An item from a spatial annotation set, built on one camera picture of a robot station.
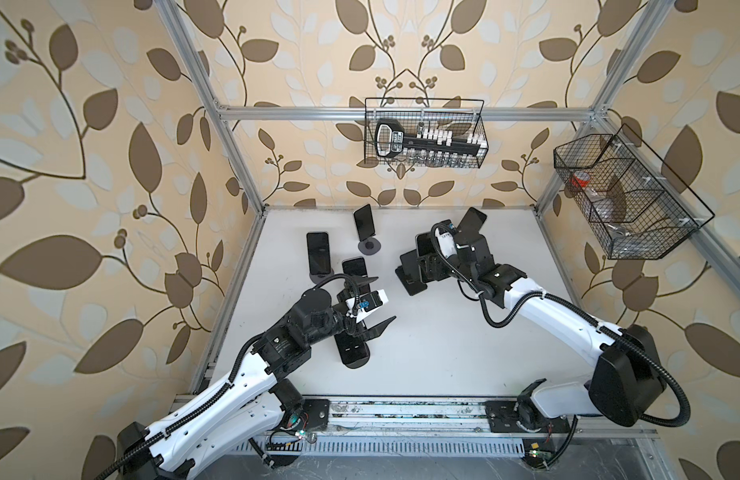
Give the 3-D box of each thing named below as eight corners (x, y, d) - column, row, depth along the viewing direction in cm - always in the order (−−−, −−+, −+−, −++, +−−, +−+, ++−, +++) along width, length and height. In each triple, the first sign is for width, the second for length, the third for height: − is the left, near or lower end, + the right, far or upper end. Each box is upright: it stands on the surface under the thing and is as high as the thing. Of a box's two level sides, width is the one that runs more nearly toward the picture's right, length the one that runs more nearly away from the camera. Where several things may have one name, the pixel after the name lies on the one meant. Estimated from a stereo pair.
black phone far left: (312, 283, 103) (302, 254, 90) (316, 262, 109) (307, 232, 96) (332, 283, 103) (324, 254, 90) (334, 262, 109) (328, 232, 96)
